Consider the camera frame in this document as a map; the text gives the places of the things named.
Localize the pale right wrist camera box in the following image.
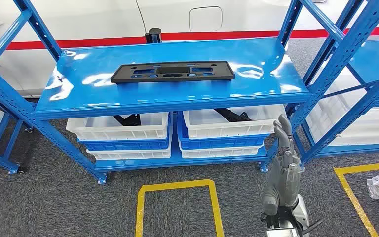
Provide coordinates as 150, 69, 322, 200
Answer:
266, 227, 300, 237

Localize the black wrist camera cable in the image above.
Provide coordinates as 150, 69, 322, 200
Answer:
306, 218, 324, 235

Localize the yellow floor tape square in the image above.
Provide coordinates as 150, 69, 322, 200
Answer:
333, 160, 379, 237

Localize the white car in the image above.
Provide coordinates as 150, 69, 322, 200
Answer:
0, 0, 379, 98

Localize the blue metal shelf rack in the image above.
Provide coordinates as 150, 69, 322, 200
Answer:
0, 95, 28, 175
0, 0, 379, 185
294, 0, 379, 164

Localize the long black plastic part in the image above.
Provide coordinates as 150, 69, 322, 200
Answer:
213, 108, 256, 123

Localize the red barrier belt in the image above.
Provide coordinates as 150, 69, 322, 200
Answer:
0, 26, 379, 52

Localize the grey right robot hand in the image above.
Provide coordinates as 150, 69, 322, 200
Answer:
261, 114, 303, 217

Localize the black plastic plate bracket part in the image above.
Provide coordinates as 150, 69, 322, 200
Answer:
110, 61, 235, 84

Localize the black stanchion post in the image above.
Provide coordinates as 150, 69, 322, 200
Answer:
145, 28, 163, 44

